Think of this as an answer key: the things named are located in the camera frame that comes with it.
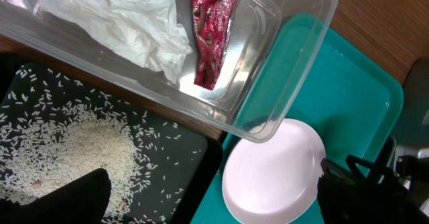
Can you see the clear plastic waste bin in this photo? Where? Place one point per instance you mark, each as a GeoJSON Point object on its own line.
{"type": "Point", "coordinates": [272, 46]}

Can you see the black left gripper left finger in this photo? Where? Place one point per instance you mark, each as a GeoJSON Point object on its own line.
{"type": "Point", "coordinates": [84, 200]}

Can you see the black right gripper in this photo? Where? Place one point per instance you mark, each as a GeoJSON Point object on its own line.
{"type": "Point", "coordinates": [365, 182]}

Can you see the white rice heap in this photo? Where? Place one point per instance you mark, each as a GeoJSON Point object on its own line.
{"type": "Point", "coordinates": [55, 129]}

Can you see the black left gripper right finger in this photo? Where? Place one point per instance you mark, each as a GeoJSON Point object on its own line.
{"type": "Point", "coordinates": [364, 204]}

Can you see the red snack wrapper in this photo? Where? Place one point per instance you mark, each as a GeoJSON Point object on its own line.
{"type": "Point", "coordinates": [212, 20]}

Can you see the white napkin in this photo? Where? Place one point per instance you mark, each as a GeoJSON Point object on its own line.
{"type": "Point", "coordinates": [145, 32]}

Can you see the black flat tray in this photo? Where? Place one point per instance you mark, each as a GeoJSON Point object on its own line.
{"type": "Point", "coordinates": [71, 153]}

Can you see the pink round plate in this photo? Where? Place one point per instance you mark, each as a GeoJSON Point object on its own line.
{"type": "Point", "coordinates": [276, 181]}

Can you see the teal plastic serving tray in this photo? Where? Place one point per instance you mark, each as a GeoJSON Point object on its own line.
{"type": "Point", "coordinates": [348, 99]}

